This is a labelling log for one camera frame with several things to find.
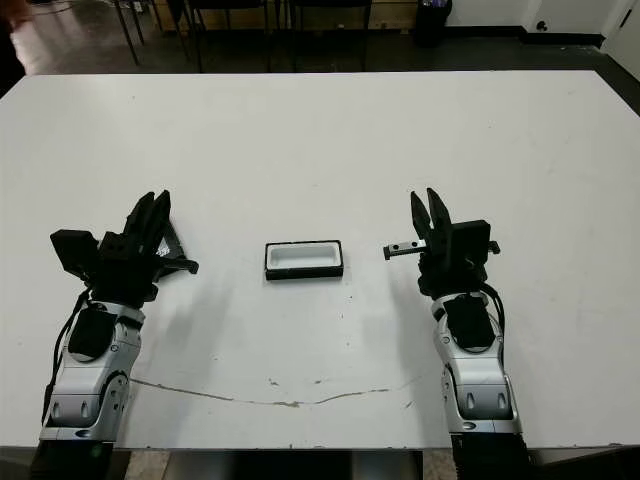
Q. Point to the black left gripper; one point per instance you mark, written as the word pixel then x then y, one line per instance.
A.
pixel 125 280

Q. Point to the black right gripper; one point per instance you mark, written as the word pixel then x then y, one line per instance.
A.
pixel 440 270

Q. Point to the black box lid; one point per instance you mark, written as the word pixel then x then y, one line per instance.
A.
pixel 176 245

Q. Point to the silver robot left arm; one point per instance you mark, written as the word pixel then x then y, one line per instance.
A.
pixel 85 385

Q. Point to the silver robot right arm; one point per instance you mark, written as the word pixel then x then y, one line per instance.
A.
pixel 480 385

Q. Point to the black box with white insert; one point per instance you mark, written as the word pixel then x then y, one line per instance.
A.
pixel 300 256

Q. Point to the black trash bin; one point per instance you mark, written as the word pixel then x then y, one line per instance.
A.
pixel 432 22

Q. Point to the wooden crate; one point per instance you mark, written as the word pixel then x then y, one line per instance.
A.
pixel 392 17

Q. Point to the person in dark clothes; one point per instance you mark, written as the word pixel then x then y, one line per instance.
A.
pixel 7 60

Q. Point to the black round door stopper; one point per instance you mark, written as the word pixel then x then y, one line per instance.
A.
pixel 541 25

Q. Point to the white door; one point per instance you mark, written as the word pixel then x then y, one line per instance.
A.
pixel 622 30

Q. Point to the grey dark robot lower body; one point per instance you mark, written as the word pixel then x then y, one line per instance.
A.
pixel 295 467

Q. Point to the black right wrist camera housing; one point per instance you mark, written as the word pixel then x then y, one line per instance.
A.
pixel 472 237

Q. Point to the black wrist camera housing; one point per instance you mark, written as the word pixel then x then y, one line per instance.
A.
pixel 472 237
pixel 72 250

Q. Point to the black left wrist camera housing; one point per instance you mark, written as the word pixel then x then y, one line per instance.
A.
pixel 72 250

